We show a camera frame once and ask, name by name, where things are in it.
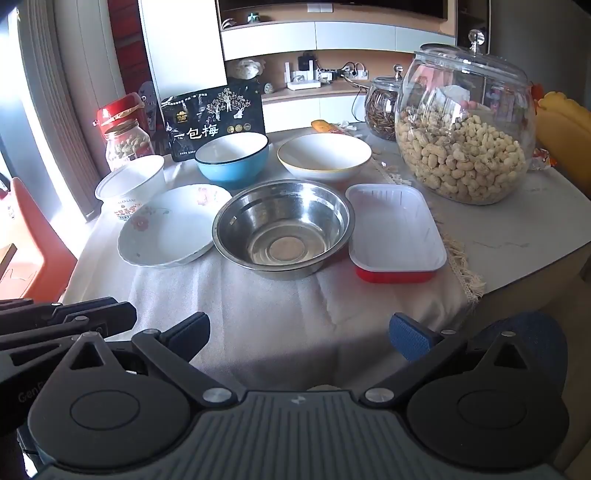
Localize black television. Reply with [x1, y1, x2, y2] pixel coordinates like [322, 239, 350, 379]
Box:
[217, 0, 448, 21]

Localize yellow plush toy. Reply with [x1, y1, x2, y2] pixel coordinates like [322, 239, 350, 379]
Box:
[536, 91, 591, 199]

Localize red plastic cup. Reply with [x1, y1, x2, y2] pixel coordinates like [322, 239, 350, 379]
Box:
[96, 92, 158, 136]

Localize white tablecloth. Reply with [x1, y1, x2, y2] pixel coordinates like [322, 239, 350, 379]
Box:
[60, 124, 488, 393]

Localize small glass jar dried snacks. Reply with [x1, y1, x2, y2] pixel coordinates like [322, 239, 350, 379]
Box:
[364, 65, 407, 143]

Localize wrapped candy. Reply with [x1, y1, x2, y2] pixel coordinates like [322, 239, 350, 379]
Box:
[531, 148, 557, 172]

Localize beige decorative ornament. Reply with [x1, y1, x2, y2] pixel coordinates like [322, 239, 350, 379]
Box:
[231, 59, 265, 81]

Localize white router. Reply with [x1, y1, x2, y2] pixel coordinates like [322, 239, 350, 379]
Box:
[284, 60, 321, 90]

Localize red and white plastic tray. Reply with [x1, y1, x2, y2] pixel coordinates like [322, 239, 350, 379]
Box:
[345, 183, 448, 284]

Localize large glass peanut jar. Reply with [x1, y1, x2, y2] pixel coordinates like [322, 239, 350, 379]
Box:
[394, 28, 537, 206]

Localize white floral plate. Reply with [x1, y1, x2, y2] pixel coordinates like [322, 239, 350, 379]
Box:
[117, 184, 233, 269]

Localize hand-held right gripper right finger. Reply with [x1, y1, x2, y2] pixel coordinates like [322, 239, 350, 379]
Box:
[362, 313, 532, 409]

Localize orange chair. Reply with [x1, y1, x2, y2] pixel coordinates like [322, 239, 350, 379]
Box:
[0, 178, 78, 303]

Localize beige pleated curtain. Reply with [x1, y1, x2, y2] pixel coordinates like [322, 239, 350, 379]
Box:
[18, 0, 125, 220]

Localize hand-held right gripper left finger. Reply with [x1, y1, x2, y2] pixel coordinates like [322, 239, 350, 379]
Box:
[69, 311, 236, 411]

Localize white tall cabinet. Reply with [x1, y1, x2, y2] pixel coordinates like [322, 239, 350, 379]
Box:
[139, 0, 229, 100]

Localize red label peanut jar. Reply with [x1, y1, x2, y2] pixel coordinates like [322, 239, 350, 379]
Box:
[104, 117, 155, 174]

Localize black snack bag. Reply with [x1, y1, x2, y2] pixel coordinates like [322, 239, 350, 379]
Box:
[160, 80, 267, 162]

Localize white paper bowl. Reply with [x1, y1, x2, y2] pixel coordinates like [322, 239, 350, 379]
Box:
[95, 154, 167, 222]

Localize stainless steel bowl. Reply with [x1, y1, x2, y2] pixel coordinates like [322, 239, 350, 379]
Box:
[212, 180, 355, 281]

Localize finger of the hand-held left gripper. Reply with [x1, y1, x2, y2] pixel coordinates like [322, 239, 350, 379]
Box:
[0, 303, 138, 354]
[0, 298, 122, 324]

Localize cream bowl with yellow rim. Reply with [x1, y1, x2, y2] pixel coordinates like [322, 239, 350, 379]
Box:
[277, 134, 372, 183]

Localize white power strip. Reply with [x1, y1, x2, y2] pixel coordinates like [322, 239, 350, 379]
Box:
[316, 65, 370, 84]

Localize blue enamel bowl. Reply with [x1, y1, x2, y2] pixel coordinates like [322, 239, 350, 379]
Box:
[194, 131, 270, 190]

